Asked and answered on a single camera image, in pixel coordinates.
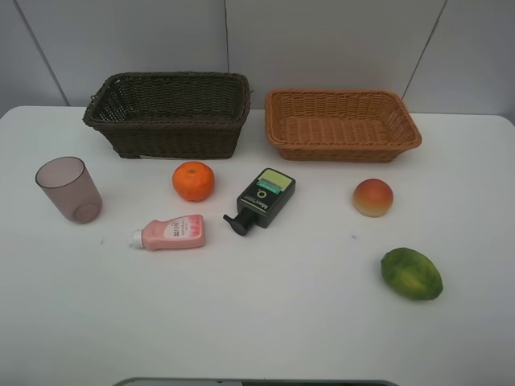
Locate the dark green pump bottle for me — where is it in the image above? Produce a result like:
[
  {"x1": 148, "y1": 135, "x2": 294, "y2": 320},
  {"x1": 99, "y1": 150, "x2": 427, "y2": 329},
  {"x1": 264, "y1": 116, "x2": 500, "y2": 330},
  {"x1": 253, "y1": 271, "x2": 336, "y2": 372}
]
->
[{"x1": 223, "y1": 168, "x2": 296, "y2": 236}]

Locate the pink bottle white cap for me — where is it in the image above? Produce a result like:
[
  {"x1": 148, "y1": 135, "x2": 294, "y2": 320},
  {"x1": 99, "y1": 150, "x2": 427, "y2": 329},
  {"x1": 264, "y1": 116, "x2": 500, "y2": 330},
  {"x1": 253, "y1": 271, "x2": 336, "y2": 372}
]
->
[{"x1": 129, "y1": 214, "x2": 206, "y2": 251}]

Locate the red yellow peach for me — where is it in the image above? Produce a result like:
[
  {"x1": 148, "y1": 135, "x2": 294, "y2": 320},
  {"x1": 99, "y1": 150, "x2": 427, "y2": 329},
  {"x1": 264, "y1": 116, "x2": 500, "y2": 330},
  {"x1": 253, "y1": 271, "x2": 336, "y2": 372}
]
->
[{"x1": 352, "y1": 179, "x2": 393, "y2": 218}]

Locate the green mango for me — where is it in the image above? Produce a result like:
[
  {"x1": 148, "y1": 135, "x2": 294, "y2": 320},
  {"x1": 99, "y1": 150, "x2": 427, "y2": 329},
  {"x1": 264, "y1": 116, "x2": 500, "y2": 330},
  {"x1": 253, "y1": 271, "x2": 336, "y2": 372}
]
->
[{"x1": 381, "y1": 248, "x2": 443, "y2": 301}]

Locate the translucent purple plastic cup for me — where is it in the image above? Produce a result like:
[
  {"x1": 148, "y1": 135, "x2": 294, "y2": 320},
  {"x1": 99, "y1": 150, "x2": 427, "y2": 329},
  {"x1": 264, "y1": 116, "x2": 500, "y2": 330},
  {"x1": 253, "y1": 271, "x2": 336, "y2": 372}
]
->
[{"x1": 35, "y1": 156, "x2": 103, "y2": 224}]

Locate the orange mandarin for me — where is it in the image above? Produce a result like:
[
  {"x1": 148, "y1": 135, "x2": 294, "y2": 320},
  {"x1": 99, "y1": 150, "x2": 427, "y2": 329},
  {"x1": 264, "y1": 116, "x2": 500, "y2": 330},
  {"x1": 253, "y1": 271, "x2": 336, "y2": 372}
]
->
[{"x1": 172, "y1": 161, "x2": 216, "y2": 202}]

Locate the orange wicker basket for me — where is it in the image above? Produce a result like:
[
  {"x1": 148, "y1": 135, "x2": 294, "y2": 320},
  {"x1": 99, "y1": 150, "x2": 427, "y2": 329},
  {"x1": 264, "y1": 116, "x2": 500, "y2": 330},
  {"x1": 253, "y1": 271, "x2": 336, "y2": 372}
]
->
[{"x1": 265, "y1": 89, "x2": 422, "y2": 163}]

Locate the dark brown wicker basket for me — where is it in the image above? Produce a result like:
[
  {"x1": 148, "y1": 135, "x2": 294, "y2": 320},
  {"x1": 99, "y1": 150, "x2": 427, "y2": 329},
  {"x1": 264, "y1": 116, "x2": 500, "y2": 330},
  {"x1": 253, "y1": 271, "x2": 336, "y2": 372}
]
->
[{"x1": 83, "y1": 72, "x2": 250, "y2": 160}]

